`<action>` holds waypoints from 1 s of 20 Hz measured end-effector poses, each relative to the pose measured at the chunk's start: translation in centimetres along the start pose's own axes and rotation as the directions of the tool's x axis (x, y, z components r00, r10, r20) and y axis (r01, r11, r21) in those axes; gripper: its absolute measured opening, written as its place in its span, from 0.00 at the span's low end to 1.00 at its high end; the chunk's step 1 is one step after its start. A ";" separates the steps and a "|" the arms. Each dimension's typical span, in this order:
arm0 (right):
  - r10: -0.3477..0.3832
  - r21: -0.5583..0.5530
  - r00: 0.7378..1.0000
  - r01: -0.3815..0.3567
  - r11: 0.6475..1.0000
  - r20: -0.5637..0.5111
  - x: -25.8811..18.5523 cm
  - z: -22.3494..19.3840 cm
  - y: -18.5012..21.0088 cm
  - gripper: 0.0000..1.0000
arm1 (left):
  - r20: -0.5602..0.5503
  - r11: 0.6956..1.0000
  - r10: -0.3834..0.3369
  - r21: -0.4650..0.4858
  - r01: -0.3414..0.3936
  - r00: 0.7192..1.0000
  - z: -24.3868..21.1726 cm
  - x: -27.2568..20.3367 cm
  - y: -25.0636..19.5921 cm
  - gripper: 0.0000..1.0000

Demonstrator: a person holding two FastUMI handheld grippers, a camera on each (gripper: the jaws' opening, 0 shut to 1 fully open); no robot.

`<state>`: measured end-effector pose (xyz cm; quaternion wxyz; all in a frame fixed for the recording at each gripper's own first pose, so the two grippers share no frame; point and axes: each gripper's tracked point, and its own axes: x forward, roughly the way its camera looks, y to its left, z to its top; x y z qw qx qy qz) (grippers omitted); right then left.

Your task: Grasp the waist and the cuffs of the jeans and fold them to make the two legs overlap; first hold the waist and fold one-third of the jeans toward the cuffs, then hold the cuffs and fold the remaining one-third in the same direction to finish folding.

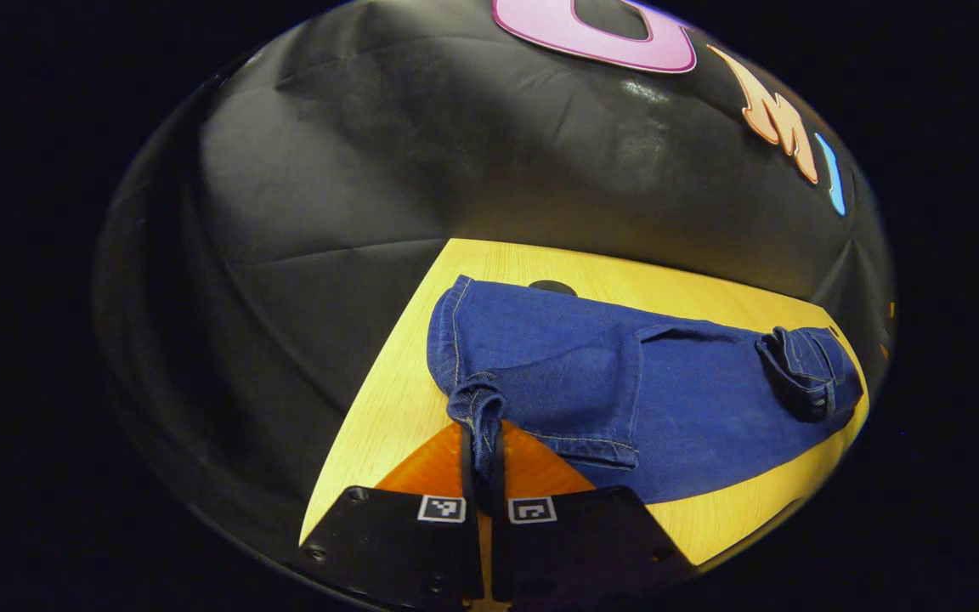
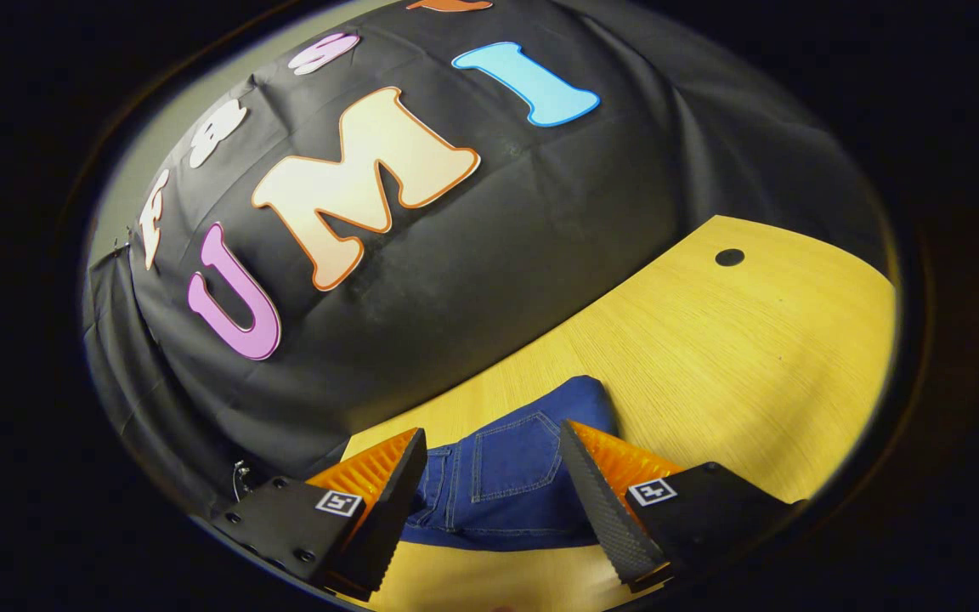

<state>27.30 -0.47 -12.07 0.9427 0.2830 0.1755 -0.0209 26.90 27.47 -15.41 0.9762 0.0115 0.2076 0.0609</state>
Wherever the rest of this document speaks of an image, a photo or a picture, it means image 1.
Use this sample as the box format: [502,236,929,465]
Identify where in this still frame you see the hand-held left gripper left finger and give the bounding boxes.
[288,421,485,612]

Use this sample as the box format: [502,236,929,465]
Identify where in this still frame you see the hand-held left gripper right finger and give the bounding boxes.
[489,419,701,609]

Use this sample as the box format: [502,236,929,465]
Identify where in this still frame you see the blue denim jeans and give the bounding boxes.
[427,275,866,516]

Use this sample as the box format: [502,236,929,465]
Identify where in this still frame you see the black backdrop cloth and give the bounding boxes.
[94,0,897,579]

